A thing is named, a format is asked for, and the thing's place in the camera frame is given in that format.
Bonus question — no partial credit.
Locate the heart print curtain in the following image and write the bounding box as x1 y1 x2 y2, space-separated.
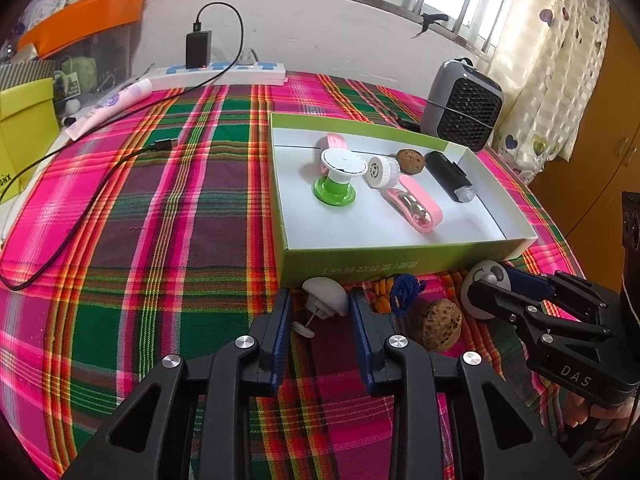
487 0 614 186

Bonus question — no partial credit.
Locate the grey fan heater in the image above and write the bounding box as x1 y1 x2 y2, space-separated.
420 57 505 154

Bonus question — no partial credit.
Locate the black bike light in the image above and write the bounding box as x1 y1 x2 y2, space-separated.
425 150 477 205

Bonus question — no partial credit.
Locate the brown walnut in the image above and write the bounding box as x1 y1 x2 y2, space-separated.
419 298 462 351
397 148 425 176

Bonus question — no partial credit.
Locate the person's right hand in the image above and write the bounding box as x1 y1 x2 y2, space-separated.
564 389 640 428

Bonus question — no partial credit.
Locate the white mushroom-shaped hook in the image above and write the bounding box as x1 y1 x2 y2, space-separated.
292 276 349 337

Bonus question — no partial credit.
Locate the black charger adapter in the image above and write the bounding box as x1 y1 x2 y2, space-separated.
185 30 214 69

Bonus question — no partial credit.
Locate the grey chevron pattern box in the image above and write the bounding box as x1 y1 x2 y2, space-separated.
0 59 57 92

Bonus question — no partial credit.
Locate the wooden cabinet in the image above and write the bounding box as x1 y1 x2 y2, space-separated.
530 12 640 281

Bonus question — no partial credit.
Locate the black charger cable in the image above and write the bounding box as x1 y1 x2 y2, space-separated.
0 2 246 292

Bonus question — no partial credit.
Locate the pink plaid cloth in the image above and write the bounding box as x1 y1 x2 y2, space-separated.
0 70 601 480

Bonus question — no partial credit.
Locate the pink white tube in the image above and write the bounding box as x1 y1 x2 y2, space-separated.
65 79 153 141

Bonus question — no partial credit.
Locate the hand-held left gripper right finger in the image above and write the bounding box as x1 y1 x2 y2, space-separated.
348 287 583 480

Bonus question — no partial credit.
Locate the white power strip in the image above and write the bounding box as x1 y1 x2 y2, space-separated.
150 60 289 92

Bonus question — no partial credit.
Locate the yellow-green cardboard box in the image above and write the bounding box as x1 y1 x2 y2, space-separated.
0 77 61 206

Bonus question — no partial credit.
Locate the green white cardboard box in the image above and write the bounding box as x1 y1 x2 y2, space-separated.
270 112 539 286

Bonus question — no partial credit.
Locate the white panda toy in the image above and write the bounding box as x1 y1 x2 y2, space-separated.
461 260 512 322

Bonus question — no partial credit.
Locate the blue cord orange bead charm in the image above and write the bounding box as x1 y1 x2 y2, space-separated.
374 273 427 319

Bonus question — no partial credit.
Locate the pink hair clip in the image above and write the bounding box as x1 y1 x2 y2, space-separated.
384 176 444 234

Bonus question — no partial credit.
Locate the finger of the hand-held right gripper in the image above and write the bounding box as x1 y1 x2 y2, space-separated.
503 266 625 327
472 279 617 357

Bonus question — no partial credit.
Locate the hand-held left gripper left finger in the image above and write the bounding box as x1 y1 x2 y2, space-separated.
60 287 295 480

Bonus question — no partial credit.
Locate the black clip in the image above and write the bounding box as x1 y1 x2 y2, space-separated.
410 11 449 39

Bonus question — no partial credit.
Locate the white round plastic case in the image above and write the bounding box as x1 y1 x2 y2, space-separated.
361 155 401 190

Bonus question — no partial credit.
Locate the clear bin with orange lid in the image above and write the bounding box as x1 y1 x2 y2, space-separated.
17 0 147 107

